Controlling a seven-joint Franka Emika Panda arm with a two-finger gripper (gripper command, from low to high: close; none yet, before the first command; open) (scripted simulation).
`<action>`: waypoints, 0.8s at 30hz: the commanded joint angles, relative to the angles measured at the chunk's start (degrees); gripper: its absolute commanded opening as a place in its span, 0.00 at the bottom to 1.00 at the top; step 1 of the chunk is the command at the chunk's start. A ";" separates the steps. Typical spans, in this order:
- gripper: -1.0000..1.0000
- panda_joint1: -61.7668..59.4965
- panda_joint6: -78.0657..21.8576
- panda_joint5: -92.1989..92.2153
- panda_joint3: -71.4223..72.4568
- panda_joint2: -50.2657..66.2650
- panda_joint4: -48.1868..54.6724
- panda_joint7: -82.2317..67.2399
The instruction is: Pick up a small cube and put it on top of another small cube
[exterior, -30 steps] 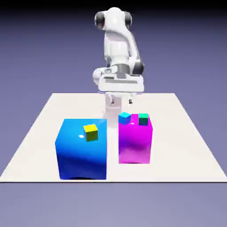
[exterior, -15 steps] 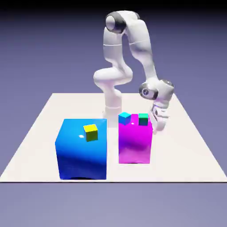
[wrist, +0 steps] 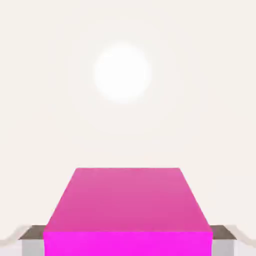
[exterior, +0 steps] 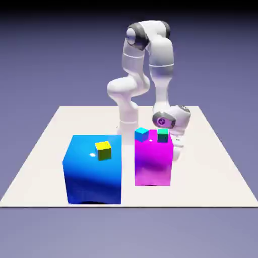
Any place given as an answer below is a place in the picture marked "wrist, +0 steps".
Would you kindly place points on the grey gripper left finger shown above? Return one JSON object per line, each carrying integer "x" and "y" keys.
{"x": 30, "y": 240}

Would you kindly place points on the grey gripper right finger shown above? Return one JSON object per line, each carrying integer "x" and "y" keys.
{"x": 224, "y": 240}

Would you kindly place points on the small magenta cube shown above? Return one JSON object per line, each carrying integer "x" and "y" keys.
{"x": 128, "y": 210}

